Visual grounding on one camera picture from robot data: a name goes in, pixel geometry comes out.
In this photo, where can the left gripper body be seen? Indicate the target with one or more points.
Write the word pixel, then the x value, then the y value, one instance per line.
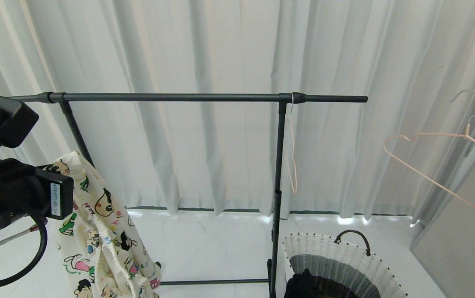
pixel 13 194

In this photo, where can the cream printed garment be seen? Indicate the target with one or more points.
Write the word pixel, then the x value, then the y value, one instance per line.
pixel 104 231

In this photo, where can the pink clothes hanger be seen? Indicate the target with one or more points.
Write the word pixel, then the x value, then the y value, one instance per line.
pixel 294 174
pixel 440 134

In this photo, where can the black clothes rack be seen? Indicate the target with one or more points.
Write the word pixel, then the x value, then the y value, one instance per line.
pixel 179 97

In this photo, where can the white laundry basket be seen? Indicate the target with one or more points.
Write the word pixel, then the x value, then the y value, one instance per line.
pixel 324 248

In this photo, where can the white curtain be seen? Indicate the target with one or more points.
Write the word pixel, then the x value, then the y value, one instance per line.
pixel 179 45

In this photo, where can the black garment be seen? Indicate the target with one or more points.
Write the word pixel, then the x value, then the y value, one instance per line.
pixel 303 285

